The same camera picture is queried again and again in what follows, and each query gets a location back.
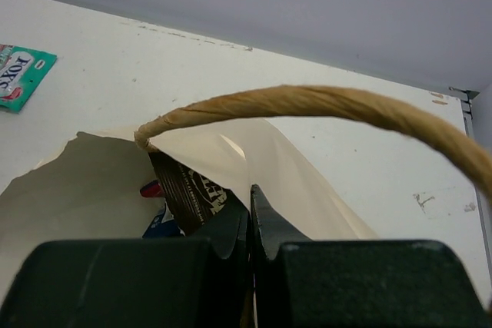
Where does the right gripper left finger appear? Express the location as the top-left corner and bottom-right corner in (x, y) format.
(1, 203), (250, 327)

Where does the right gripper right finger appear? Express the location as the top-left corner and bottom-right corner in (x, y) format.
(251, 186), (491, 327)

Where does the blue snack packet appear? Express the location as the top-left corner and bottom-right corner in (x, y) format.
(142, 204), (184, 239)

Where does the dark brown snack bag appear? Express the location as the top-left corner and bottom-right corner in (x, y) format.
(149, 152), (239, 236)

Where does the teal Fox's candy bag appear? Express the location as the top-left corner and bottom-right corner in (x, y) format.
(0, 44), (57, 113)

